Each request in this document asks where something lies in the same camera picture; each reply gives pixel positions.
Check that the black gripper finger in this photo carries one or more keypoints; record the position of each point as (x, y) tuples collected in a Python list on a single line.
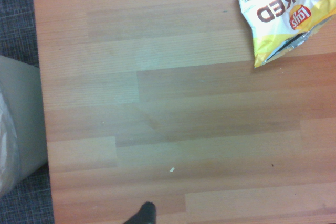
[(145, 214)]

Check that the yellow white Lays chip bag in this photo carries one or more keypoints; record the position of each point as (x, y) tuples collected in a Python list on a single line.
[(278, 11)]

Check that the grey trash bin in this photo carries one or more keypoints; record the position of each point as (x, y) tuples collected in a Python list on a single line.
[(25, 119)]

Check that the clear plastic bin liner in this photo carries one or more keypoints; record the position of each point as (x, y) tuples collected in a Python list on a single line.
[(6, 140)]

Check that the small white paper scrap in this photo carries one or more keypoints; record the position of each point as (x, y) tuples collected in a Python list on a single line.
[(172, 169)]

